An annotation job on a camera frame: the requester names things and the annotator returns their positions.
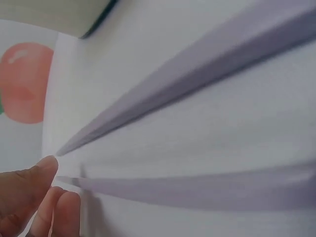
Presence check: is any person's left hand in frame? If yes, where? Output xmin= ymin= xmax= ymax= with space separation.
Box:
xmin=0 ymin=155 xmax=82 ymax=237

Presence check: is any white paper sheet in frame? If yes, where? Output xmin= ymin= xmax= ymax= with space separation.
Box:
xmin=42 ymin=0 xmax=316 ymax=237

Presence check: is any beige box with dark edge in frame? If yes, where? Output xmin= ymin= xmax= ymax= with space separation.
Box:
xmin=0 ymin=0 xmax=119 ymax=40

